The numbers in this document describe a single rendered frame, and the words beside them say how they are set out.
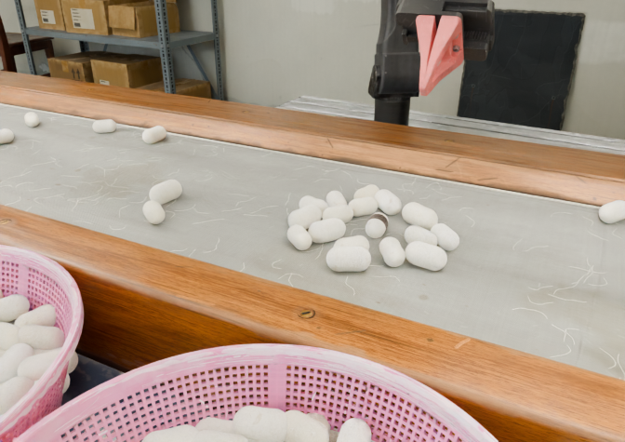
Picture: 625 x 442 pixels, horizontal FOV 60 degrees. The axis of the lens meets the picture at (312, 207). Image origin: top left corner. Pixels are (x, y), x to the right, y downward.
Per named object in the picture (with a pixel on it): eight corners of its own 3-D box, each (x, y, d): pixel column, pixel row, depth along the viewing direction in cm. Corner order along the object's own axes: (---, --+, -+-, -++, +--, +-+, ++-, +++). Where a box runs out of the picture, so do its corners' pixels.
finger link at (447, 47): (443, 73, 53) (466, 1, 57) (374, 67, 56) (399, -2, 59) (447, 113, 59) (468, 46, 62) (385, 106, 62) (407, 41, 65)
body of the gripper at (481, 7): (490, 13, 55) (506, -41, 58) (393, 7, 59) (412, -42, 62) (490, 56, 61) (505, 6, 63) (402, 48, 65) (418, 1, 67)
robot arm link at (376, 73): (428, 65, 91) (418, 59, 96) (377, 67, 90) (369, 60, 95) (424, 102, 94) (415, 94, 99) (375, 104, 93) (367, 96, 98)
